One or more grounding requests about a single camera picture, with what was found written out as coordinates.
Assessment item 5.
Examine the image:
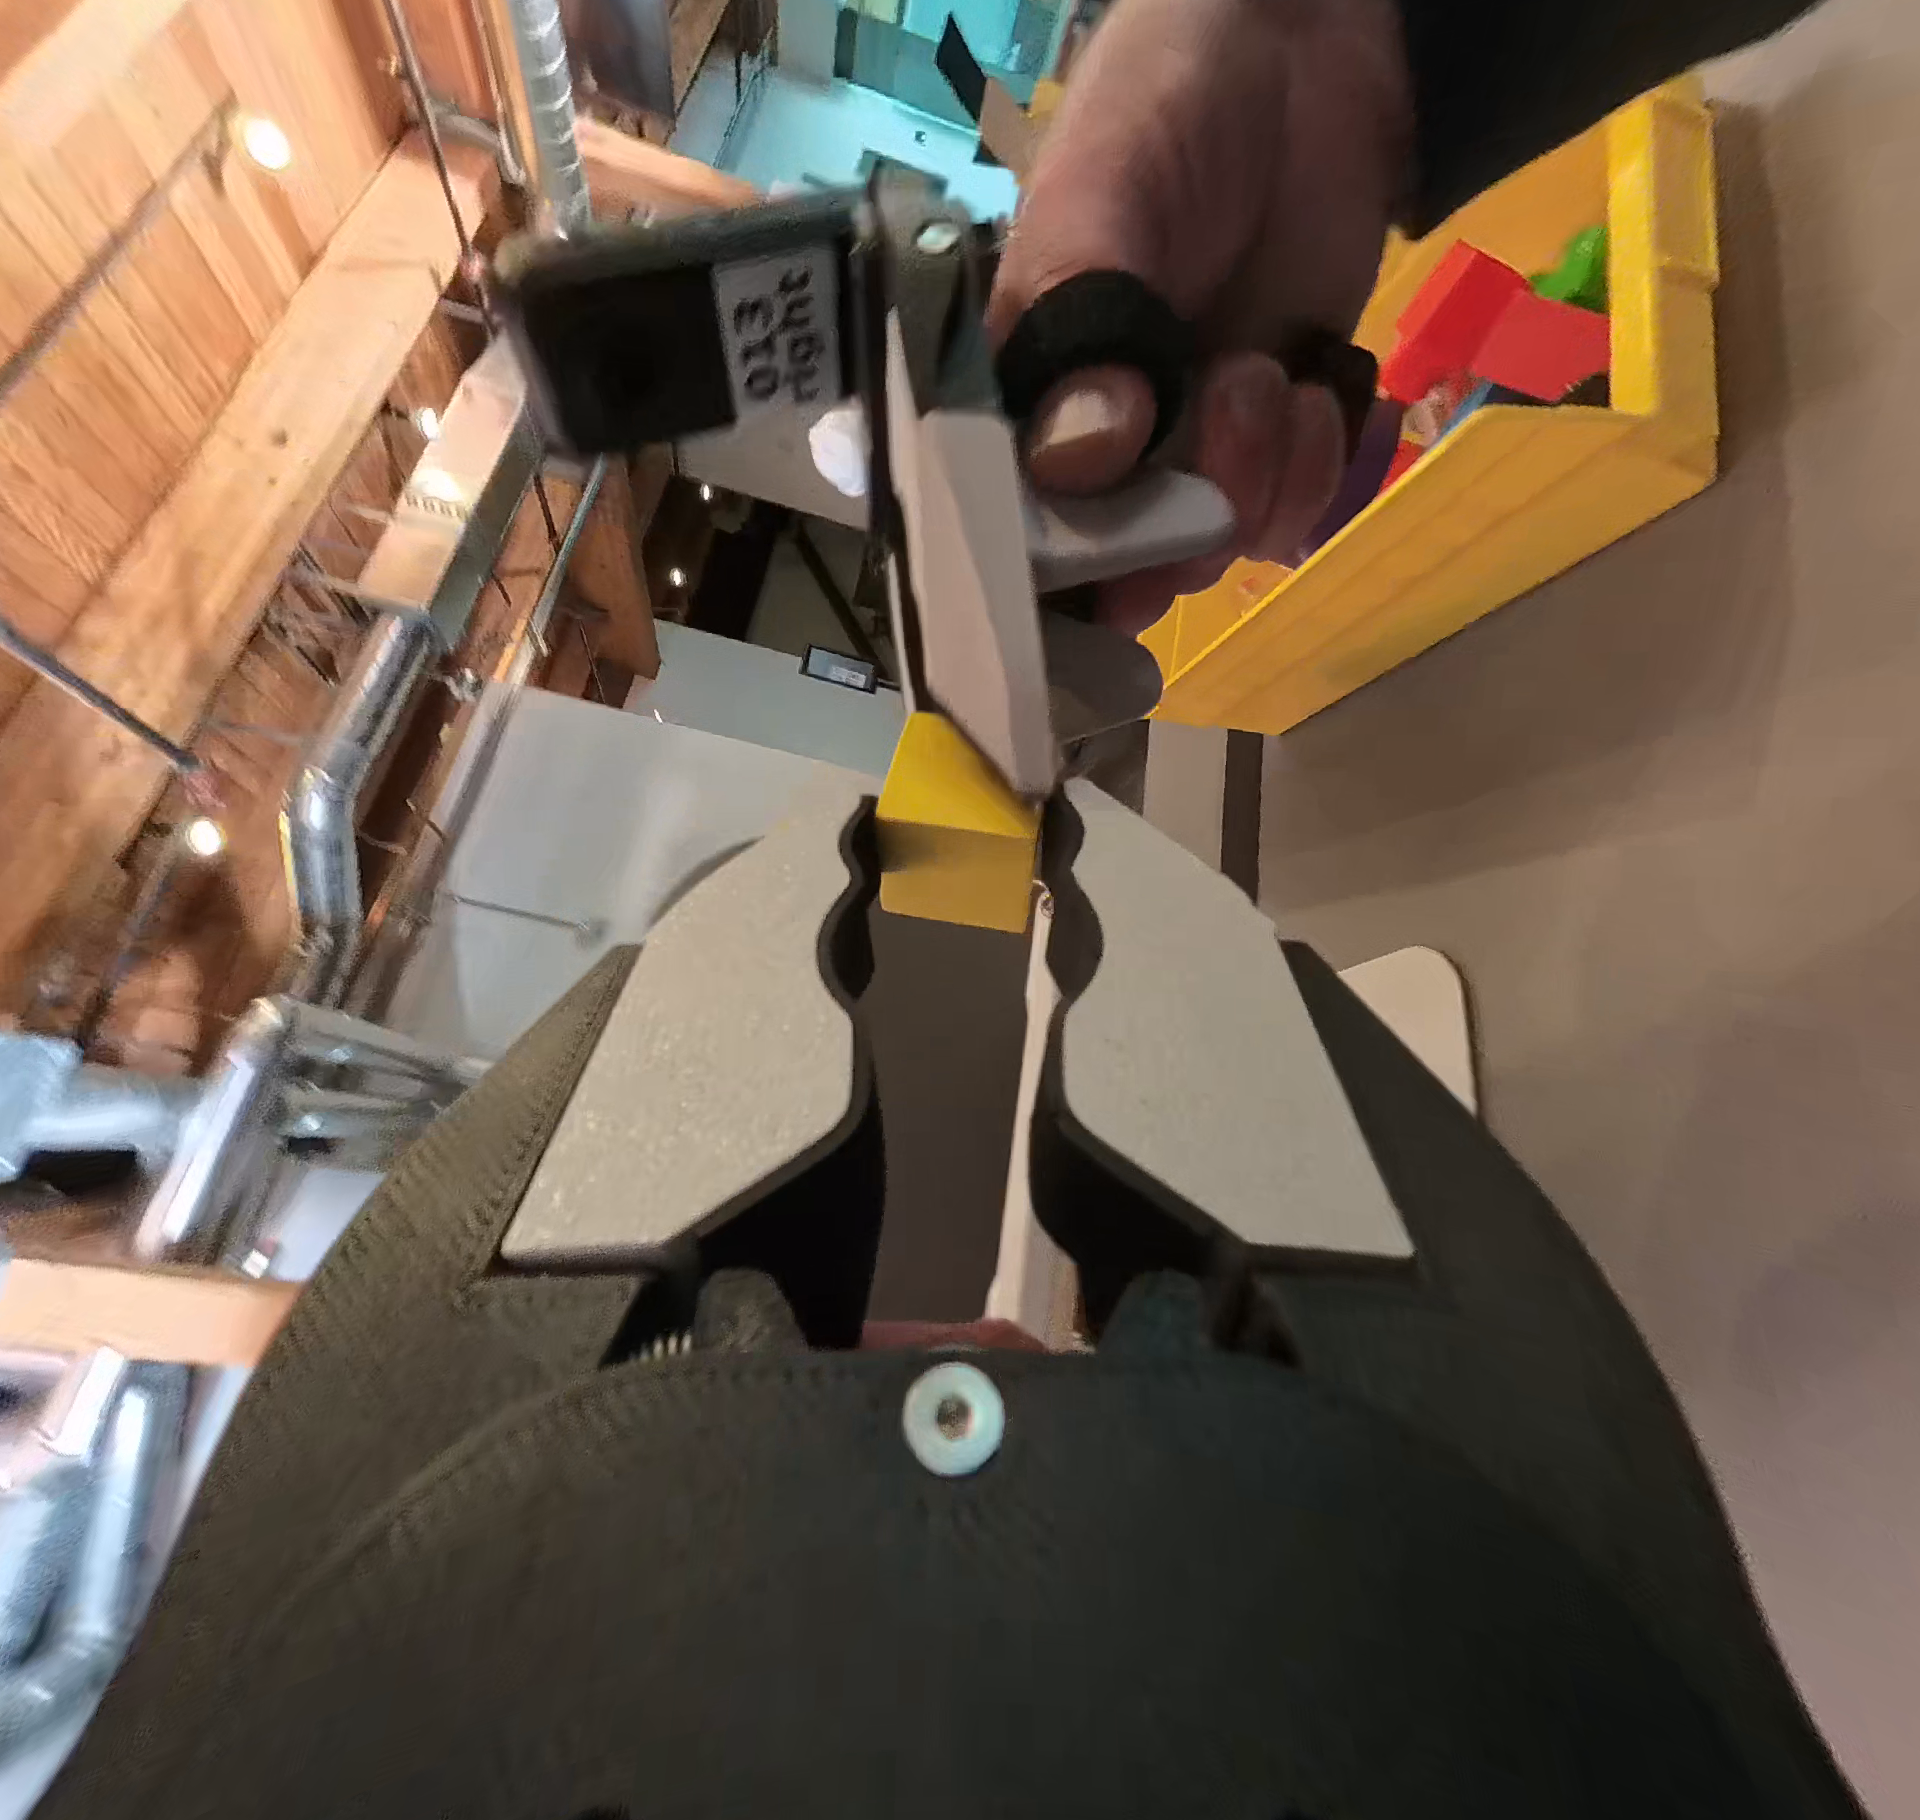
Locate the yellow toy cube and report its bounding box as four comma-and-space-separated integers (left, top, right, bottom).
878, 710, 1047, 939

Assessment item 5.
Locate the small red toy brick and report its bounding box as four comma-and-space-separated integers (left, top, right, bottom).
1389, 238, 1606, 405

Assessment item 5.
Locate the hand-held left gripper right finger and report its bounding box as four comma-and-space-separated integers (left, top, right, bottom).
1032, 782, 1416, 1272

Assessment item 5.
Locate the yellow plastic bin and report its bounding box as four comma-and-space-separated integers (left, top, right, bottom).
1140, 75, 1728, 736

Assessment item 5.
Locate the person's right hand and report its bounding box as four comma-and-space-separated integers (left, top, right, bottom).
986, 0, 1419, 635

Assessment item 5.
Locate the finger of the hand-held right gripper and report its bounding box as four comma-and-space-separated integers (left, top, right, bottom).
1032, 462, 1240, 747
882, 305, 1073, 799

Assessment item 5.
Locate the green toy block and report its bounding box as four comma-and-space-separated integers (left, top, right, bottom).
1531, 215, 1615, 316

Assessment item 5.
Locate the silver ventilation duct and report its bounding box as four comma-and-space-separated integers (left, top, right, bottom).
276, 0, 601, 953

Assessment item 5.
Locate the person's right forearm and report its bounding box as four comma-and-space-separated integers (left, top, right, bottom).
1376, 0, 1920, 238

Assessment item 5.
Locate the wooden beam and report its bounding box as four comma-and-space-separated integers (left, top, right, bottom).
0, 1249, 309, 1371

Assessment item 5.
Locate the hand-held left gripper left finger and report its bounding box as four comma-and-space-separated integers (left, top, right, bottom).
499, 792, 891, 1276

